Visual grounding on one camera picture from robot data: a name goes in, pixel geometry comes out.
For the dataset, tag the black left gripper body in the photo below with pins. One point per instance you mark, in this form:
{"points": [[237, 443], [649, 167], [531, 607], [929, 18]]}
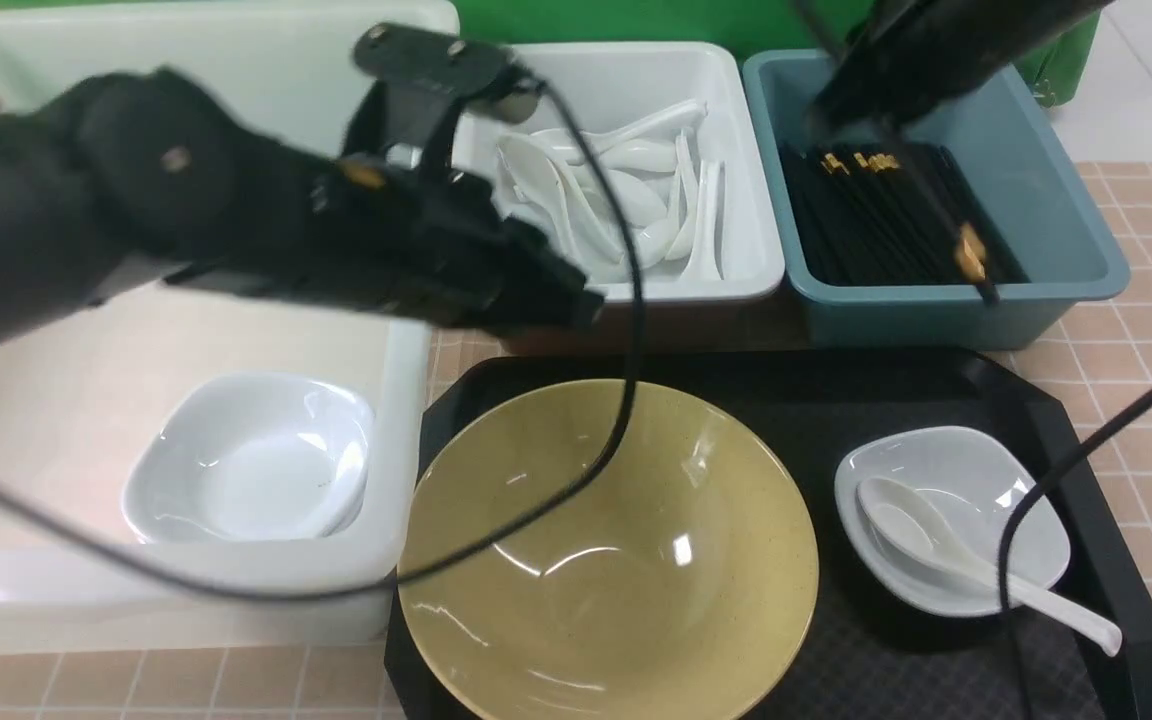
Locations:
{"points": [[405, 232]]}

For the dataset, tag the yellow noodle bowl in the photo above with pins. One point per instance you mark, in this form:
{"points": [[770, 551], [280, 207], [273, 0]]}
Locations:
{"points": [[678, 585]]}

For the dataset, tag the white ceramic soup spoon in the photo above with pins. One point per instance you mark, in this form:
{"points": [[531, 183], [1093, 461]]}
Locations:
{"points": [[918, 528]]}

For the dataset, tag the white square dish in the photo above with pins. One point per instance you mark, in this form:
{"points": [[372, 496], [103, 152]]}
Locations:
{"points": [[253, 457], [974, 482]]}

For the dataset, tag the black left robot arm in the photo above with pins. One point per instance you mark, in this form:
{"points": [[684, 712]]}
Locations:
{"points": [[128, 179]]}

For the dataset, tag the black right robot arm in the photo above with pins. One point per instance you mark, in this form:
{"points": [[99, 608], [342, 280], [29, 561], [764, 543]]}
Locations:
{"points": [[911, 57]]}

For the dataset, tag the white square dish in bin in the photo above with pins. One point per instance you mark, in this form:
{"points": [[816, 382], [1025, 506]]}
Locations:
{"points": [[253, 457]]}

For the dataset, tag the white spoon top of pile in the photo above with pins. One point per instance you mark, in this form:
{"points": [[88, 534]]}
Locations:
{"points": [[682, 115]]}

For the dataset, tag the white rectangular spoon bin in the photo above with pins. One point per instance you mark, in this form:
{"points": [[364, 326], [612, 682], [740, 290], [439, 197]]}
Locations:
{"points": [[609, 84]]}

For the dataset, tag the white spoon right of pile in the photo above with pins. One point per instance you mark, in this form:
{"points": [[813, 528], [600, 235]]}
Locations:
{"points": [[702, 265]]}

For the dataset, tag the large translucent white bin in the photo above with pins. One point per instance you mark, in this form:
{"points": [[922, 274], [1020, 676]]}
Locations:
{"points": [[80, 400]]}

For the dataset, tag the pile of black chopsticks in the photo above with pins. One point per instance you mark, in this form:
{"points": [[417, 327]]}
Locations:
{"points": [[862, 223]]}

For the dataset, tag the teal rectangular chopstick bin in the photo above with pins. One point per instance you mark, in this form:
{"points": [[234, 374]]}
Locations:
{"points": [[1022, 176]]}

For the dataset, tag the black plastic serving tray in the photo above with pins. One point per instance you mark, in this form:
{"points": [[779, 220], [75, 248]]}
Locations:
{"points": [[870, 656]]}

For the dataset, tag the green cloth backdrop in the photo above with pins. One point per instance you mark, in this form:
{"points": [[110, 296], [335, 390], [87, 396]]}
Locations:
{"points": [[743, 27]]}

